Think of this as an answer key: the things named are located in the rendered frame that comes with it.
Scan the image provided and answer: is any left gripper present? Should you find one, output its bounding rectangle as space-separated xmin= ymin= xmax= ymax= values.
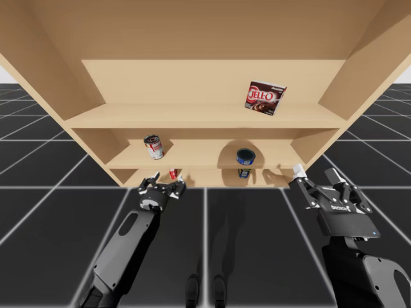
xmin=138 ymin=171 xmax=188 ymax=212

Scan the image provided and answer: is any pale wooden shelf unit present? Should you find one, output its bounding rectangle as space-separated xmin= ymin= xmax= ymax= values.
xmin=0 ymin=0 xmax=411 ymax=189

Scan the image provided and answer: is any red and white can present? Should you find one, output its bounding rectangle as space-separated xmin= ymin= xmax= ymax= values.
xmin=143 ymin=134 xmax=166 ymax=160

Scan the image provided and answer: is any brown and white carton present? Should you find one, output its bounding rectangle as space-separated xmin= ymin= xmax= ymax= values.
xmin=244 ymin=80 xmax=288 ymax=117

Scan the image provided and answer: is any blue flat can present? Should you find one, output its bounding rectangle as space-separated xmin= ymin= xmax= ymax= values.
xmin=236 ymin=148 xmax=257 ymax=166

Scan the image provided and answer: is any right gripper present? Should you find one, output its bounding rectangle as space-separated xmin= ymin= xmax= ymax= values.
xmin=288 ymin=163 xmax=383 ymax=240

